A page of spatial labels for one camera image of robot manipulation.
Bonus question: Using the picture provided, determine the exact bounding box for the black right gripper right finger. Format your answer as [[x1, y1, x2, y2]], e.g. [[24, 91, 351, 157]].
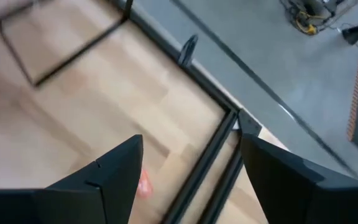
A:
[[240, 134, 326, 224]]

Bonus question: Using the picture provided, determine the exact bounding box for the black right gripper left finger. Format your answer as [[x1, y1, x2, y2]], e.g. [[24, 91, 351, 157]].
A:
[[45, 134, 145, 224]]

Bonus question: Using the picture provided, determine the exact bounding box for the small red medicine bottle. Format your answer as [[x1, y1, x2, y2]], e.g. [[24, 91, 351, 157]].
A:
[[136, 169, 154, 200]]

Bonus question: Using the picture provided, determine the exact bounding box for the black table clamp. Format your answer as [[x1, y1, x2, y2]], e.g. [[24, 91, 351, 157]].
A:
[[177, 33, 200, 68]]

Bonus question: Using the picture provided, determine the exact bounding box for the black aluminium table frame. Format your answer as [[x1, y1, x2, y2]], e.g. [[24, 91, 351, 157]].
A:
[[110, 0, 264, 224]]

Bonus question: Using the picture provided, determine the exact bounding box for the tangled floor cable bundle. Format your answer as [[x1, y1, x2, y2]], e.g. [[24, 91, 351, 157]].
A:
[[280, 0, 338, 37]]

